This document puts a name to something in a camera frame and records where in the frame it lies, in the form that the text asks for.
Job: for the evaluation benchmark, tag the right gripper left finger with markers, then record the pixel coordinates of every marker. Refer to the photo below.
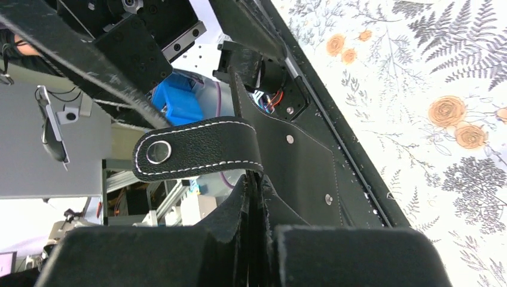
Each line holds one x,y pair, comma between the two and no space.
141,256

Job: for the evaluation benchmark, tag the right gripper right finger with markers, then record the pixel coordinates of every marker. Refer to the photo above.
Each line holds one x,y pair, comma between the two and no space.
324,256

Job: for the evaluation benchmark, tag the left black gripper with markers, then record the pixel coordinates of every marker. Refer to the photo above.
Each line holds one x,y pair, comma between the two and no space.
136,40

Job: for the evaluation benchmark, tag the black leather card holder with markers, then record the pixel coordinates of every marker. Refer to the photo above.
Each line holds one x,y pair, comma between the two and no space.
288,173

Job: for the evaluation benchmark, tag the blue storage bin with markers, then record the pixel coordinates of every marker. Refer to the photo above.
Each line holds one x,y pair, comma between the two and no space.
175,98

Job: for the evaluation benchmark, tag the grey monitor panel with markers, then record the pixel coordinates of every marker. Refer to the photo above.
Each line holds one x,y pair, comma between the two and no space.
53,138

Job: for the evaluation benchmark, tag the floral table mat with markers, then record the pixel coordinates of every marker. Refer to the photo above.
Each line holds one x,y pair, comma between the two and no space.
423,86

